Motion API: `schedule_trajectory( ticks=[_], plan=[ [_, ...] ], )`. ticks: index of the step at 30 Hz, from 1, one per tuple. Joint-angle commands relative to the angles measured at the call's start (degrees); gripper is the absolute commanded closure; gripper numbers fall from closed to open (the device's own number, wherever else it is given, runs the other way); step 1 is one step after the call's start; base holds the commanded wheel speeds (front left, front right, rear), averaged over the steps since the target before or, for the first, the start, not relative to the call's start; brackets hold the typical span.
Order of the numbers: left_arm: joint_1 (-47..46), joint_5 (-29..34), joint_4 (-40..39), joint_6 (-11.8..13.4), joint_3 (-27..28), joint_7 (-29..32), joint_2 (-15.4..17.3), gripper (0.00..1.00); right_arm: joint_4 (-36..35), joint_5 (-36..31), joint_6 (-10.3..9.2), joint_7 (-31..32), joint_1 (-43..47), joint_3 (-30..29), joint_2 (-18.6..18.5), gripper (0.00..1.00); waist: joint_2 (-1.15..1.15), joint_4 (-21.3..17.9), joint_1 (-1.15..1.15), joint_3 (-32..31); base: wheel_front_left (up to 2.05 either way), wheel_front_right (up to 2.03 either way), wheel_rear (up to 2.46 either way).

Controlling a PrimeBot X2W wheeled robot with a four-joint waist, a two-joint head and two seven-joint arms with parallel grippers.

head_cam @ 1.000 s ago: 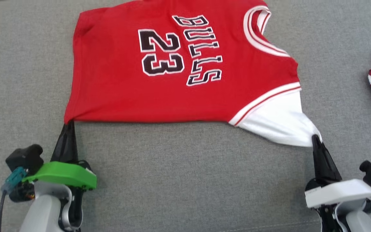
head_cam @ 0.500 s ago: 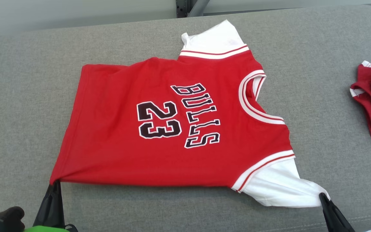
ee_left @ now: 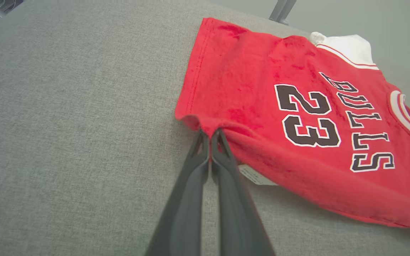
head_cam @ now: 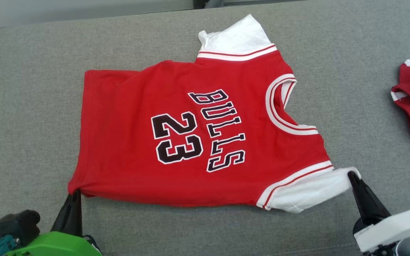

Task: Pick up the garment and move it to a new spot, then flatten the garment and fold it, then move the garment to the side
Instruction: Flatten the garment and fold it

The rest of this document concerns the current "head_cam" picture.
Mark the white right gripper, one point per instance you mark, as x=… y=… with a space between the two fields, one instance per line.
x=397 y=227

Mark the red Bulls 23 jersey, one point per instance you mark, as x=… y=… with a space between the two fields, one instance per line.
x=137 y=160

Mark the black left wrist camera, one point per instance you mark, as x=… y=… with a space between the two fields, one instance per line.
x=16 y=224

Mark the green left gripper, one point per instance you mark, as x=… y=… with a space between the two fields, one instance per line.
x=55 y=245

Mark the dark grey hinge plate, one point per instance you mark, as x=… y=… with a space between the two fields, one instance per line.
x=198 y=3

